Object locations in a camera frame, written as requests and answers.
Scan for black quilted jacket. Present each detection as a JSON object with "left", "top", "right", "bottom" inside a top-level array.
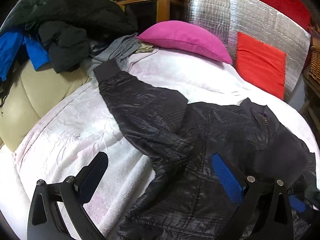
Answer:
[{"left": 93, "top": 60, "right": 315, "bottom": 239}]

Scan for black clothes pile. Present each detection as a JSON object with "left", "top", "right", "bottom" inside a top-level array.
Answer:
[{"left": 1, "top": 0, "right": 137, "bottom": 73}]

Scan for pale pink bedspread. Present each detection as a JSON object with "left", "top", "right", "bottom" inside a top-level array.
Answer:
[{"left": 1, "top": 50, "right": 319, "bottom": 239}]

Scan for beige leather armchair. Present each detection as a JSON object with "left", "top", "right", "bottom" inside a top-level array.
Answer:
[{"left": 1, "top": 60, "right": 89, "bottom": 152}]

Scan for wicker basket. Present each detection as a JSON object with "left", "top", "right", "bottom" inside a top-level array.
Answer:
[{"left": 309, "top": 46, "right": 320, "bottom": 84}]

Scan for red cushion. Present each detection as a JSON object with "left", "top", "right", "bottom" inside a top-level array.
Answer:
[{"left": 235, "top": 32, "right": 286, "bottom": 100}]

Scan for grey folded garment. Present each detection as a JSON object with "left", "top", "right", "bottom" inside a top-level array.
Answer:
[{"left": 80, "top": 33, "right": 140, "bottom": 88}]

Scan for blue garment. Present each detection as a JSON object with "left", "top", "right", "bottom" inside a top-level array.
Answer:
[{"left": 0, "top": 28, "right": 52, "bottom": 82}]

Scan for magenta pillow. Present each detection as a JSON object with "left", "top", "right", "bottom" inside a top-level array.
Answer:
[{"left": 138, "top": 21, "right": 232, "bottom": 64}]

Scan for silver foil insulation panel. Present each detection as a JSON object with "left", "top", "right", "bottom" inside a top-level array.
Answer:
[{"left": 184, "top": 0, "right": 311, "bottom": 102}]

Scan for wooden cabinet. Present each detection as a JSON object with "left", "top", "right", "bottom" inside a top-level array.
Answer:
[{"left": 113, "top": 0, "right": 184, "bottom": 33}]

